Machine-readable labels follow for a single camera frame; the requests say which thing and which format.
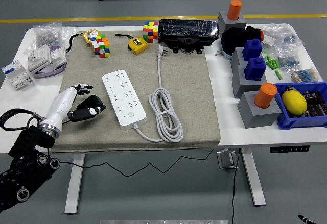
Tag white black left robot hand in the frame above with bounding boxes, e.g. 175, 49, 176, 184
39, 83, 107, 133

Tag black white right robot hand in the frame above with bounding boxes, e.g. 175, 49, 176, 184
298, 214, 317, 224

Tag black plug adapter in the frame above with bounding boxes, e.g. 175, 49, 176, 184
76, 95, 106, 110

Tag white power strip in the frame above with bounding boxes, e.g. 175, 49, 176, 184
102, 69, 147, 131

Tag thin black plug cord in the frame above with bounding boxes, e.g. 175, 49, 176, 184
51, 147, 215, 178

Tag white blue circuit breaker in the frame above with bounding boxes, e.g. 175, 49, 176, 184
1, 60, 35, 91

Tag white table leg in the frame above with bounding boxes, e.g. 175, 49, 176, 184
240, 148, 267, 207
63, 154, 86, 215

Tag clear bag of nuts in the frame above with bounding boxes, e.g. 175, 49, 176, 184
32, 21, 63, 48

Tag white-edged puzzle cube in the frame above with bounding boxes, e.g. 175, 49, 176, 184
90, 34, 111, 58

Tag empty clear plastic bag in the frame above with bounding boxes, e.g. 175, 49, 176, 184
61, 26, 78, 43

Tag black table control panel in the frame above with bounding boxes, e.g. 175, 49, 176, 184
269, 145, 311, 154

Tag yellow tape measure round face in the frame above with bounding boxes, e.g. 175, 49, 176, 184
66, 29, 101, 54

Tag yellow black tape measure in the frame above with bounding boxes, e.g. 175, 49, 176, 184
114, 33, 149, 56

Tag blue plastic bin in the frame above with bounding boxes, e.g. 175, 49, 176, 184
273, 81, 327, 130

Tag grey square block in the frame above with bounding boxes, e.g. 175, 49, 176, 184
237, 90, 283, 129
217, 11, 247, 32
231, 64, 268, 99
230, 47, 250, 71

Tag neon stickerless puzzle cube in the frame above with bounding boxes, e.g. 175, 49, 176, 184
143, 21, 159, 44

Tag dark brown components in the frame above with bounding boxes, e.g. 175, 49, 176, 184
302, 90, 327, 117

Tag yellow lemon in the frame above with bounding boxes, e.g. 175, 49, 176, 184
281, 90, 308, 115

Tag grey-brown mat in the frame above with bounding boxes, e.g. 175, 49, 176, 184
52, 30, 222, 153

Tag orange cylinder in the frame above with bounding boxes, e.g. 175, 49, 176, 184
226, 0, 243, 21
253, 82, 278, 109

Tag clear bag of resistors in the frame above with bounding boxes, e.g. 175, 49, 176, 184
290, 67, 323, 84

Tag black wrapped box device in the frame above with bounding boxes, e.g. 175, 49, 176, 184
157, 19, 220, 55

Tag blue peg block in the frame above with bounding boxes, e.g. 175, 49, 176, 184
242, 39, 263, 61
244, 57, 267, 82

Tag clear bag blue components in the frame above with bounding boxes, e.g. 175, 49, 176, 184
262, 23, 305, 56
277, 47, 301, 71

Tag white round base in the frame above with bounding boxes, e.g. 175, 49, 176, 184
221, 47, 235, 61

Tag black cloth bundle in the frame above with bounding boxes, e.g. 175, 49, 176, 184
220, 24, 263, 55

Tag black hanging cable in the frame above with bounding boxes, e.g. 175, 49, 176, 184
231, 148, 241, 224

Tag silver metal bracket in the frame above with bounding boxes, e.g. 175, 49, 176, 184
216, 148, 240, 170

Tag white power strip cable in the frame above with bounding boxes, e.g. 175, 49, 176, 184
134, 45, 184, 143

